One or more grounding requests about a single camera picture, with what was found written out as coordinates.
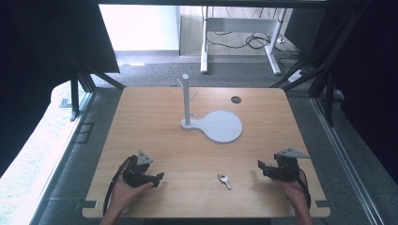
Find black floor cables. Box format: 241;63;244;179
207;30;303;61

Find white power strip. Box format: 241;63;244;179
287;68;307;83

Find black metal frame strut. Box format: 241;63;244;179
269;0;374;128
66;51;127;123

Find person's right hand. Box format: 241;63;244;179
279;178;310;214

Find black curtain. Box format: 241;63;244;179
0;0;121;178
283;0;398;186

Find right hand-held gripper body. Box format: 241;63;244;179
268;147;312;183

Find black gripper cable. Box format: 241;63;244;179
101;155;138;218
297;168;313;210

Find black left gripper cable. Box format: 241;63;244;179
101;155;138;218

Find white key stand with pegs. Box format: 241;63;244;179
176;73;244;145

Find aluminium floor rail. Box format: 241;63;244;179
310;96;387;225

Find person's left hand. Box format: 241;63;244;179
109;178;155;218

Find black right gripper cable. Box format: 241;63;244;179
297;168;313;210

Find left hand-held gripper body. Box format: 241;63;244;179
121;150;159;188

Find silver key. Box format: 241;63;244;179
217;173;233;191

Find white desk frame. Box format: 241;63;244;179
200;5;288;76

